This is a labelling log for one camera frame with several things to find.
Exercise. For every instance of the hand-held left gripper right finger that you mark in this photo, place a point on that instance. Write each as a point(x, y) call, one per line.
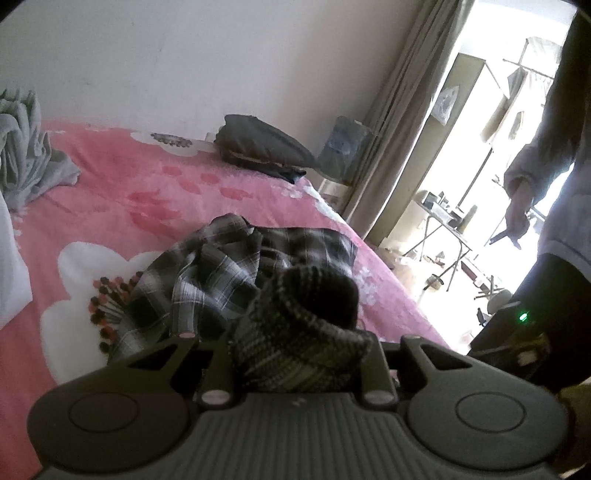
point(376, 369)

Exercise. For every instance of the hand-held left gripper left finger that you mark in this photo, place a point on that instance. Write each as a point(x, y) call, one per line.
point(221, 369)

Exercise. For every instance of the hanging light clothes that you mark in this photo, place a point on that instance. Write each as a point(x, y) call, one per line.
point(512, 92)

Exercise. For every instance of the office chair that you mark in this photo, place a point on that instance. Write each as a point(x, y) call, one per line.
point(501, 302)

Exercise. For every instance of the grey green bottle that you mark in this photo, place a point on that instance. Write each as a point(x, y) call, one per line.
point(471, 216)

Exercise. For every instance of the folding table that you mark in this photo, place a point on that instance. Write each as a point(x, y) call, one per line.
point(443, 217)

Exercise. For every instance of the white water dispenser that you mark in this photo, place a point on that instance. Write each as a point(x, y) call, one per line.
point(332, 190)

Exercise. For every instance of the pink floral blanket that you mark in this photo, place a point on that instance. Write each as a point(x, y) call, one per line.
point(138, 194)

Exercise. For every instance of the dark blue folded cloth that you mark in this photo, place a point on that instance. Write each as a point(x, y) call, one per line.
point(291, 174)

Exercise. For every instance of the blue water bottle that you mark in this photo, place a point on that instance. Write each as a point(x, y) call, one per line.
point(344, 147)

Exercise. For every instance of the white cloth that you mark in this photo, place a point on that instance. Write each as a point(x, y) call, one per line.
point(11, 277)

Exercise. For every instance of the white paper notice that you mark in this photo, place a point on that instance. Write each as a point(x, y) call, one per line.
point(445, 106)

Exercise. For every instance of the dark grey pillow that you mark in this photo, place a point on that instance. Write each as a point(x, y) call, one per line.
point(258, 138)

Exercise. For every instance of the beige curtain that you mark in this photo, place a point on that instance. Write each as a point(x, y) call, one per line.
point(406, 115)

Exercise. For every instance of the light grey garment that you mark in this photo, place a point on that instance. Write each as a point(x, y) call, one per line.
point(27, 152)

